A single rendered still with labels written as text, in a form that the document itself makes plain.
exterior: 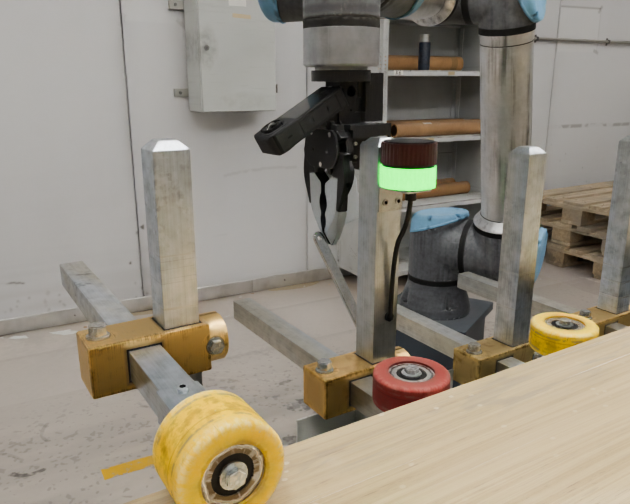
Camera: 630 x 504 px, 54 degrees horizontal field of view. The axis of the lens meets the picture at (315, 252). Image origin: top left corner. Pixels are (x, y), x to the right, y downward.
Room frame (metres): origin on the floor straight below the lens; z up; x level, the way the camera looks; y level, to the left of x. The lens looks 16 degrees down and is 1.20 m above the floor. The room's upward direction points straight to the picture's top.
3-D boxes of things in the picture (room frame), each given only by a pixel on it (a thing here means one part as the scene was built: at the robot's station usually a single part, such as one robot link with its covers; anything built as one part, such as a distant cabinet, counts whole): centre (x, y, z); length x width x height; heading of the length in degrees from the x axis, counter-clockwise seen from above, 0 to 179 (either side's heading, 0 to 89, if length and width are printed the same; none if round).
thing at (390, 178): (0.66, -0.10, 1.10); 0.06 x 0.06 x 0.02
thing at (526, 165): (0.83, -0.29, 0.87); 0.04 x 0.04 x 0.48; 32
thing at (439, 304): (1.58, -0.33, 0.65); 0.19 x 0.19 x 0.10
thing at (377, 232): (0.70, -0.07, 0.90); 0.04 x 0.04 x 0.48; 32
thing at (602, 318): (0.95, -0.48, 0.81); 0.14 x 0.06 x 0.05; 122
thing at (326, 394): (0.68, -0.06, 0.85); 0.14 x 0.06 x 0.05; 122
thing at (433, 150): (0.66, -0.10, 1.13); 0.06 x 0.06 x 0.02
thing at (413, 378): (0.58, -0.10, 0.85); 0.08 x 0.08 x 0.11
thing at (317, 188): (0.78, -0.03, 1.04); 0.06 x 0.03 x 0.09; 122
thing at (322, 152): (0.77, -0.04, 1.15); 0.09 x 0.08 x 0.12; 122
